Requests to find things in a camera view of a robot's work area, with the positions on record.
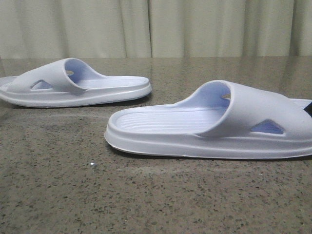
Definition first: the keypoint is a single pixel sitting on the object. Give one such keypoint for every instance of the light blue slipper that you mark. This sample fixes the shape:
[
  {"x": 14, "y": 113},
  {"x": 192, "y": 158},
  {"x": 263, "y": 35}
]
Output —
[
  {"x": 70, "y": 82},
  {"x": 221, "y": 119}
]

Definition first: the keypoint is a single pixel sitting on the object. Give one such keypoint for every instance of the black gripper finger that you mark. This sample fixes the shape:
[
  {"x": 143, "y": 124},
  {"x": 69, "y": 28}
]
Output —
[{"x": 308, "y": 106}]

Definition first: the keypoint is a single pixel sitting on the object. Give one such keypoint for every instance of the beige curtain backdrop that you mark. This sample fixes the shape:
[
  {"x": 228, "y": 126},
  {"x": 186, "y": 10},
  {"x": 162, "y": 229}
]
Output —
[{"x": 154, "y": 28}]

